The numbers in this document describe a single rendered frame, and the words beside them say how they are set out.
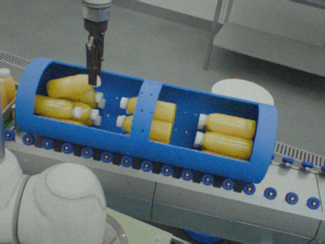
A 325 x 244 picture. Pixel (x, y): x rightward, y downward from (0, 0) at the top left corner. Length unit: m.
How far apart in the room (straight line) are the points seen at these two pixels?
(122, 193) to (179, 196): 0.22
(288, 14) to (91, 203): 4.02
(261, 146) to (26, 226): 0.76
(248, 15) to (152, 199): 3.49
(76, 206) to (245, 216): 0.82
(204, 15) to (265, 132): 3.62
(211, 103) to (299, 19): 3.25
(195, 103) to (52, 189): 0.82
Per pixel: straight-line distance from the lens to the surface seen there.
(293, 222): 1.58
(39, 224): 0.92
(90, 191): 0.89
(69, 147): 1.52
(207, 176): 1.46
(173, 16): 4.99
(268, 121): 1.37
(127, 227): 1.16
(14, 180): 0.94
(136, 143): 1.36
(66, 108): 1.45
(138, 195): 1.54
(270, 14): 4.72
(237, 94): 1.83
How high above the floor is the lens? 1.97
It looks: 37 degrees down
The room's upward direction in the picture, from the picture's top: 9 degrees clockwise
